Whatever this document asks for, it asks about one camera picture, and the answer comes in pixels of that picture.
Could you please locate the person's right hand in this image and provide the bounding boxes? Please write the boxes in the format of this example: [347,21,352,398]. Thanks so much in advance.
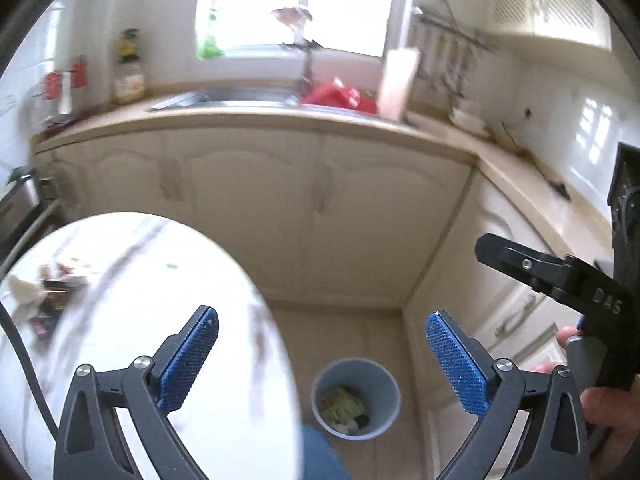
[531,325,640,480]

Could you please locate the black cable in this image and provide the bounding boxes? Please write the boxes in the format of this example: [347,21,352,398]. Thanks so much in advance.
[0,301,61,441]

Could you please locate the grey trash bin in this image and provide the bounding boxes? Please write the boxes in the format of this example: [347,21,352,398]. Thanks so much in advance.
[310,358,402,441]

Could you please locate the crumpled beige wrapper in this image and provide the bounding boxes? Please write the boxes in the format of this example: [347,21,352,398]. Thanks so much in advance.
[8,275,44,307]

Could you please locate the wall utensil hanging rail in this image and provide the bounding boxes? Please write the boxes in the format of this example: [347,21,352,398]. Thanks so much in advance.
[411,0,500,52]

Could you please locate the stacked white dishes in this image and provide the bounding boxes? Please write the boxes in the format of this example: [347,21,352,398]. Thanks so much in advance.
[448,98,490,139]

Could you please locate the clear jar yellow label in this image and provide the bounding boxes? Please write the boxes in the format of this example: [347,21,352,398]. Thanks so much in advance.
[113,28,146,104]

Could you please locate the black snack wrapper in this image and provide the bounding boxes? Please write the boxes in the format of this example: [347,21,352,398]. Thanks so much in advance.
[29,258,88,344]

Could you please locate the red utensil rack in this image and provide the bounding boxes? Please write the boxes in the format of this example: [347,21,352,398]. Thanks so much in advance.
[28,55,89,136]

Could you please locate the wooden cutting board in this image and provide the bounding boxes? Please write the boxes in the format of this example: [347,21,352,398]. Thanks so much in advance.
[376,48,421,122]

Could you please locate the stainless steel sink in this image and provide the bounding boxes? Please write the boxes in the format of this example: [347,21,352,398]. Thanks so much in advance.
[149,87,300,112]

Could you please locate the cream kitchen base cabinets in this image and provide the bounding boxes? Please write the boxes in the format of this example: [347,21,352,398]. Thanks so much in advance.
[35,107,612,479]

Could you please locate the red plastic basin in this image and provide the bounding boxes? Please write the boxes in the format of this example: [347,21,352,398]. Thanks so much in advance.
[302,77,378,115]

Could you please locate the chrome kitchen faucet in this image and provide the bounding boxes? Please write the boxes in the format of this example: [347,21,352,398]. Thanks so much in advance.
[281,38,323,104]

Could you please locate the pink cloth on faucet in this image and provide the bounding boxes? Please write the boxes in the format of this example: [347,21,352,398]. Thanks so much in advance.
[271,4,314,28]

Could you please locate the metal shelf rack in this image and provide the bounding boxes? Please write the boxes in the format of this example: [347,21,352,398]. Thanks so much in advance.
[1,172,61,276]

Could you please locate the green dish soap bottle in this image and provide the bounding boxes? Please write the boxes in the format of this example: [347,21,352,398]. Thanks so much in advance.
[195,9,224,61]

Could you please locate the round white marble table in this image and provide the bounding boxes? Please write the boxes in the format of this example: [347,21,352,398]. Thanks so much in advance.
[1,212,303,479]

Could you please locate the person's blue jeans leg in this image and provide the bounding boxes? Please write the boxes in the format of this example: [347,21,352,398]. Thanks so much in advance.
[302,425,350,480]

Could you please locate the cream upper wall cabinet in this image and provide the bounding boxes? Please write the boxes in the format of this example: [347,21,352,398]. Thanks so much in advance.
[486,0,612,51]

